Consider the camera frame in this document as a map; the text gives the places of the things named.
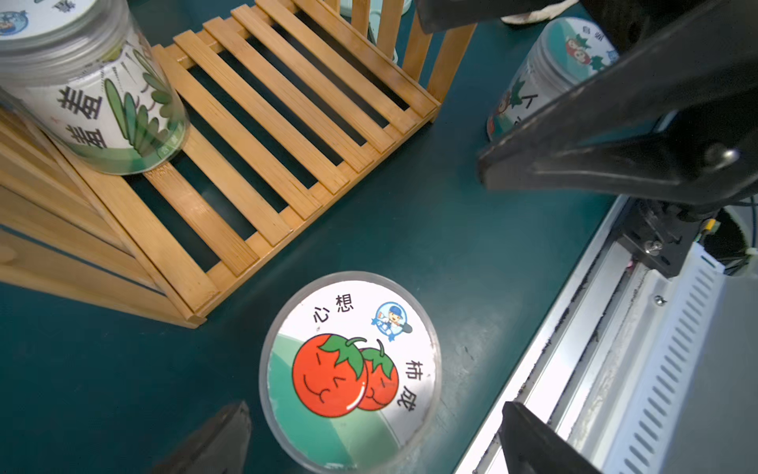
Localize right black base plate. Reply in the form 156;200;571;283
610;199;718;278

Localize wooden slatted shelf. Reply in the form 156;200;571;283
1;1;475;328

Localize jar with pineapple lid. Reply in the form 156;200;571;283
487;17;619;140

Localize beige work glove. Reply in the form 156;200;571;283
501;0;578;27

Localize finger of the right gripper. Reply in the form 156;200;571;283
478;1;757;207
416;0;555;34

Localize jar with strawberry lid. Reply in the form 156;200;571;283
259;271;442;473

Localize aluminium mounting rail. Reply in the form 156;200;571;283
457;199;726;473

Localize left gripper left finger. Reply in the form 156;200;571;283
151;400;252;473

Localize jar with green tree lid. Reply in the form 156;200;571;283
1;0;190;176

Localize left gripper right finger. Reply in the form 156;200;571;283
499;401;600;474

